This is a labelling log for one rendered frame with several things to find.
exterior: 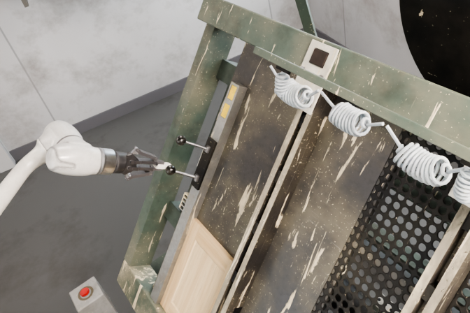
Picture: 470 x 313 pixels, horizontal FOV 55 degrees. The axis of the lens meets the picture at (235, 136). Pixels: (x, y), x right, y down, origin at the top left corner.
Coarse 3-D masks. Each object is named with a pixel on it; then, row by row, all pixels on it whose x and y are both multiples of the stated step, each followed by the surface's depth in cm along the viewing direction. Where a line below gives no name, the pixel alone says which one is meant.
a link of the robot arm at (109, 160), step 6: (102, 150) 150; (108, 150) 152; (102, 156) 148; (108, 156) 150; (114, 156) 151; (102, 162) 148; (108, 162) 149; (114, 162) 151; (102, 168) 148; (108, 168) 150; (114, 168) 151; (96, 174) 150; (102, 174) 151; (108, 174) 152
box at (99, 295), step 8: (88, 280) 197; (96, 280) 196; (80, 288) 194; (88, 288) 194; (96, 288) 193; (72, 296) 192; (80, 296) 191; (96, 296) 190; (104, 296) 191; (80, 304) 188; (88, 304) 188; (96, 304) 190; (104, 304) 193; (112, 304) 201; (80, 312) 187; (88, 312) 189; (96, 312) 192; (104, 312) 195; (112, 312) 198
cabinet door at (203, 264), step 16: (192, 224) 174; (192, 240) 173; (208, 240) 166; (192, 256) 173; (208, 256) 166; (224, 256) 159; (176, 272) 179; (192, 272) 172; (208, 272) 165; (224, 272) 158; (176, 288) 178; (192, 288) 171; (208, 288) 164; (160, 304) 185; (176, 304) 177; (192, 304) 170; (208, 304) 163
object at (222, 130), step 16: (240, 96) 161; (224, 128) 163; (224, 144) 167; (208, 176) 169; (192, 192) 173; (192, 208) 172; (176, 240) 177; (176, 256) 178; (160, 272) 183; (160, 288) 182
